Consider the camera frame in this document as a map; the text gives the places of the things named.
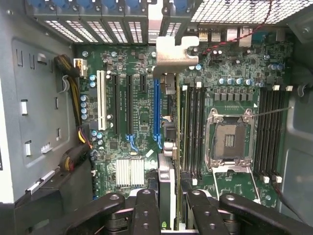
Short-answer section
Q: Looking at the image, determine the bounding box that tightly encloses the silver chipset heat sink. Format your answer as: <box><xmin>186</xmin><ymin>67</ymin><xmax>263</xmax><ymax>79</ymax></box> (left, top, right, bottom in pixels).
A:
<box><xmin>116</xmin><ymin>158</ymin><xmax>145</xmax><ymax>188</ymax></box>

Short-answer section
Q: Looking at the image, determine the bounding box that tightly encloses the metal socket cover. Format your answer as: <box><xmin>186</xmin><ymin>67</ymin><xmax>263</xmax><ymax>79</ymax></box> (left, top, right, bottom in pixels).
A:
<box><xmin>212</xmin><ymin>167</ymin><xmax>261</xmax><ymax>204</ymax></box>

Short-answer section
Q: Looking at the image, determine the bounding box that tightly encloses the CPU socket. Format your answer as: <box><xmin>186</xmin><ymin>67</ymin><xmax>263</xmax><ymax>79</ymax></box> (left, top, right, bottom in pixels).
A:
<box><xmin>205</xmin><ymin>107</ymin><xmax>256</xmax><ymax>172</ymax></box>

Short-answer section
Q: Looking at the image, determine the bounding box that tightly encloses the black plastic shroud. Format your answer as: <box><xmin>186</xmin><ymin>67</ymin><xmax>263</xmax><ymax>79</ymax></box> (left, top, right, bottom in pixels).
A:
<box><xmin>0</xmin><ymin>159</ymin><xmax>103</xmax><ymax>235</ymax></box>

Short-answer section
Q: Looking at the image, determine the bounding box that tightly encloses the green motherboard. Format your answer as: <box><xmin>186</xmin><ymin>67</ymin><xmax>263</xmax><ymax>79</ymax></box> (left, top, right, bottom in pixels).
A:
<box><xmin>73</xmin><ymin>26</ymin><xmax>294</xmax><ymax>209</ymax></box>

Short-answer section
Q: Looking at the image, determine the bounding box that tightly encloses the blue expansion slot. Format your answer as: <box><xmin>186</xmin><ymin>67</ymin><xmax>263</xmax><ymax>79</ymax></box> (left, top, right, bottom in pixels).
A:
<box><xmin>153</xmin><ymin>77</ymin><xmax>163</xmax><ymax>150</ymax></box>

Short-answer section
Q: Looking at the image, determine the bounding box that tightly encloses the open black PC case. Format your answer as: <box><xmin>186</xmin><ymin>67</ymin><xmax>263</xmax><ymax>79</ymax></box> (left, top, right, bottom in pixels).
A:
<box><xmin>0</xmin><ymin>0</ymin><xmax>313</xmax><ymax>235</ymax></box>

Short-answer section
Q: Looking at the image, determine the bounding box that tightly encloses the white expansion slot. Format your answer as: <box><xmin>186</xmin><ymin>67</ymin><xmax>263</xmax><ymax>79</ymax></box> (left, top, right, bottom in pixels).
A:
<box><xmin>97</xmin><ymin>70</ymin><xmax>108</xmax><ymax>131</ymax></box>

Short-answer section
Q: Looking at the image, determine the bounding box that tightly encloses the thin metal locking lever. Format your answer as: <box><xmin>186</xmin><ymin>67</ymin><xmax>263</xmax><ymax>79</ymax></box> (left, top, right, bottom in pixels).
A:
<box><xmin>254</xmin><ymin>107</ymin><xmax>293</xmax><ymax>118</ymax></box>

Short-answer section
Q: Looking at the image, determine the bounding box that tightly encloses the short black expansion slot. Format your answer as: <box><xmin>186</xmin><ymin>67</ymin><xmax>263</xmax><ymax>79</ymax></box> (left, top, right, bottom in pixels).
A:
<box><xmin>139</xmin><ymin>74</ymin><xmax>147</xmax><ymax>94</ymax></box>

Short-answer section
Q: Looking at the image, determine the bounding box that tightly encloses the black yellow power wire bundle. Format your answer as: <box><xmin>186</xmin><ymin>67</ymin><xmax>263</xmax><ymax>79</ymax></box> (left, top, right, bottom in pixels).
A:
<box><xmin>55</xmin><ymin>55</ymin><xmax>95</xmax><ymax>173</ymax></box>

